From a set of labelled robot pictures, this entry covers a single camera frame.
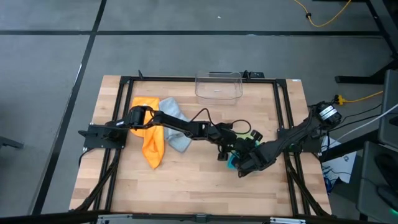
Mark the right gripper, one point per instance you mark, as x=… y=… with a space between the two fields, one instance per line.
x=256 y=158

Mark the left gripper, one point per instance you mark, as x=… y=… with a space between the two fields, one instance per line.
x=239 y=144

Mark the lime green microfiber towel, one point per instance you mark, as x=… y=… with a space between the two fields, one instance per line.
x=247 y=137

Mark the teal microfiber towel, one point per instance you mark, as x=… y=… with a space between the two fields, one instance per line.
x=231 y=163

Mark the grey microfiber towel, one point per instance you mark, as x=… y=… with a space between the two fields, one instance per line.
x=178 y=140

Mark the orange microfiber towel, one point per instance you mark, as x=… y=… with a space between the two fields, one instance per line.
x=152 y=149

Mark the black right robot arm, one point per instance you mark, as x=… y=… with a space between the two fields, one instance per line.
x=289 y=138

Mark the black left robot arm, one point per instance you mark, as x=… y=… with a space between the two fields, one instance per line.
x=183 y=124

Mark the clear plastic bin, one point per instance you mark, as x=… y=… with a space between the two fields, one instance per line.
x=217 y=90

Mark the small black box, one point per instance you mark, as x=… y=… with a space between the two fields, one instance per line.
x=256 y=74

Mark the white cardboard box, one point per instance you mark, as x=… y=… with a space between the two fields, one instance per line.
x=342 y=165

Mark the dark grey side desk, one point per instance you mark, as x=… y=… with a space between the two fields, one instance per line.
x=368 y=186

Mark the black computer mouse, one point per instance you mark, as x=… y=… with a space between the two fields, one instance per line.
x=388 y=196

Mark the dark grey cabinet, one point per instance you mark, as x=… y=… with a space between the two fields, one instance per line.
x=390 y=93

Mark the black desk leg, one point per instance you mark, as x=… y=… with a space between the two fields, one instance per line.
x=382 y=18

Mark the black crossbar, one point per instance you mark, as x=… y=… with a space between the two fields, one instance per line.
x=46 y=217

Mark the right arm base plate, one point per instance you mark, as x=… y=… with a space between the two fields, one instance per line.
x=311 y=147

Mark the small black camera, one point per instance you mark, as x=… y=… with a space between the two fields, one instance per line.
x=201 y=218

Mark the black aluminium table frame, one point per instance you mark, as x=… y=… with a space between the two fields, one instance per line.
x=174 y=79

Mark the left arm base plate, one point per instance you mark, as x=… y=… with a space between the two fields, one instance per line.
x=93 y=141

